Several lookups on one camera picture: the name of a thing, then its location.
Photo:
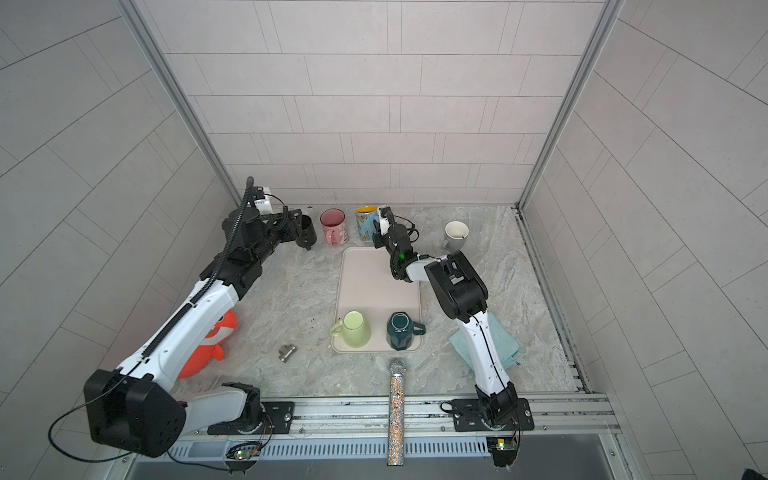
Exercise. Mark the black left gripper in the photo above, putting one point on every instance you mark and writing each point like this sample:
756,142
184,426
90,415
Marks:
285,224

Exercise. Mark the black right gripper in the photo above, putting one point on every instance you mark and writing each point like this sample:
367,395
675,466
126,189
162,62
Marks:
382,234

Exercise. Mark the blue cartoon mug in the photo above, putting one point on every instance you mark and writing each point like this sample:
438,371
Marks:
366,218

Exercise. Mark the pink cartoon mug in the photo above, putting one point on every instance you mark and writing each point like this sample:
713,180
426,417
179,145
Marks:
334,228

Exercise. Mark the grey mug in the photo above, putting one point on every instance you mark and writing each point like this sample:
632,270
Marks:
455,235

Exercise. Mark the light green mug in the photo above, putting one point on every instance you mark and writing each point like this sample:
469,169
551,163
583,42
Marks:
353,329

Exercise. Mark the black mug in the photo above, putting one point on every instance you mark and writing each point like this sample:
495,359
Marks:
306,233

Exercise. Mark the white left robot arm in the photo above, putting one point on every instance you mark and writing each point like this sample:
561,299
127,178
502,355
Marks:
131,408

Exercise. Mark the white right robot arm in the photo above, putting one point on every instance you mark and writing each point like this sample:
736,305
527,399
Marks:
463,296

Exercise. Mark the dark green mug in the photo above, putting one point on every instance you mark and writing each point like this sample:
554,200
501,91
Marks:
401,331

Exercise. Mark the beige plastic tray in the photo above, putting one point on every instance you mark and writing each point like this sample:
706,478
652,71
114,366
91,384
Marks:
367,286

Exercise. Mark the small metal fitting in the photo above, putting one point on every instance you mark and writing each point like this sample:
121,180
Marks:
286,351

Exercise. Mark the red shark toy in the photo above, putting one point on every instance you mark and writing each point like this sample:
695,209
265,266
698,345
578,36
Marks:
210,347

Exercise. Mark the glitter filled tube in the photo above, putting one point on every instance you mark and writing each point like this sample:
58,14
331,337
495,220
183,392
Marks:
396,426

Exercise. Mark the teal cloth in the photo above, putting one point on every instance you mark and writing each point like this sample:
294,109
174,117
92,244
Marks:
506,345

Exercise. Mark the left circuit board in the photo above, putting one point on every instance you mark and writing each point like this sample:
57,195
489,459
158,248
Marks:
244,452

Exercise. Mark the circuit board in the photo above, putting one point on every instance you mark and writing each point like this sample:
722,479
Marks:
244,452
503,450

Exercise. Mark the right circuit board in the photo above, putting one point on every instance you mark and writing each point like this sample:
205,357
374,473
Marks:
503,450

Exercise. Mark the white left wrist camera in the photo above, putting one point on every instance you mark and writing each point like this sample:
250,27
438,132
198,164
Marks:
262,200

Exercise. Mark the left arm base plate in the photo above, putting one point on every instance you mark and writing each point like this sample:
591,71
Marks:
272,417

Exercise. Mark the aluminium front rail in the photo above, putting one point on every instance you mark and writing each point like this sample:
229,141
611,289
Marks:
368,417

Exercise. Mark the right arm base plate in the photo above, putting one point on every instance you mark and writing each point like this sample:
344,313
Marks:
467,416

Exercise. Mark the aluminium corner post left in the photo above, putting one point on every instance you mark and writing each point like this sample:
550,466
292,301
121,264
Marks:
149,46

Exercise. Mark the aluminium corner post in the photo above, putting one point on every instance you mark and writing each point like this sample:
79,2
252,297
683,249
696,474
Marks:
596,41
149,46

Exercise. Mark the aluminium corner post right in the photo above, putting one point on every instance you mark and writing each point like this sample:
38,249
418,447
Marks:
596,41

